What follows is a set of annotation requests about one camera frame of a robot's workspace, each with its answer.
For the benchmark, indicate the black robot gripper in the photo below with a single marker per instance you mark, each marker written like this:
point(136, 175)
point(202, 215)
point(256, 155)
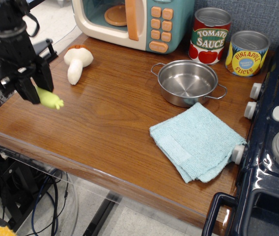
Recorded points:
point(21, 61)

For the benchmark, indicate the spoon with green handle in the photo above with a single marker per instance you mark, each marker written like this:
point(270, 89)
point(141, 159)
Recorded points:
point(49, 99)

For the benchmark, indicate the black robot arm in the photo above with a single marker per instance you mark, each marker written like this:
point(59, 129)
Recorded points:
point(11, 16)

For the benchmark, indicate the plush white mushroom toy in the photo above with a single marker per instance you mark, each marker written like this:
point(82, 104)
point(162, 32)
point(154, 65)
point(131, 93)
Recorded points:
point(77, 57)

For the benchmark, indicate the clear acrylic table guard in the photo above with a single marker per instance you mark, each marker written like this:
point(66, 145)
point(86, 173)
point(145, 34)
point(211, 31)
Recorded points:
point(73, 139)

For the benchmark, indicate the teal toy microwave oven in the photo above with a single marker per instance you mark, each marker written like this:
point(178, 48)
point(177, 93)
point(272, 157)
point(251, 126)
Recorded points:
point(156, 26)

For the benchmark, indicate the small stainless steel pot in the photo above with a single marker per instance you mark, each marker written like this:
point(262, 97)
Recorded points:
point(186, 82)

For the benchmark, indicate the light blue folded cloth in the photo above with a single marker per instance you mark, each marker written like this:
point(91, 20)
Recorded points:
point(197, 143)

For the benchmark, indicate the tomato sauce can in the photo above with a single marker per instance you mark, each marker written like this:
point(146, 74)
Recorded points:
point(209, 34)

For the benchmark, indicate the pineapple slices can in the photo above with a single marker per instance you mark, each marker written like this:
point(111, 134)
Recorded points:
point(247, 52)

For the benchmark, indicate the dark blue toy stove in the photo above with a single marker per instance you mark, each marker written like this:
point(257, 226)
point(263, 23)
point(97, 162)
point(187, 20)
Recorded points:
point(254, 210)

